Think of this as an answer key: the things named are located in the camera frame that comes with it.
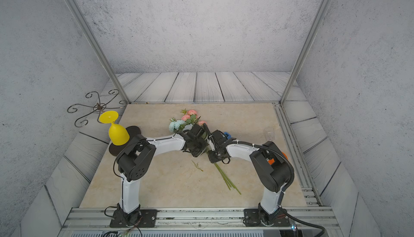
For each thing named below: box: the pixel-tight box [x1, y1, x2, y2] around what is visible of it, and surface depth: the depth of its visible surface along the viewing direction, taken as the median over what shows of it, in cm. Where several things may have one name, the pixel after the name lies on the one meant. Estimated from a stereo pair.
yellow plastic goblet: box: [99, 110, 130, 146], surface depth 77 cm
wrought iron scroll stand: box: [66, 88, 128, 128], surface depth 77 cm
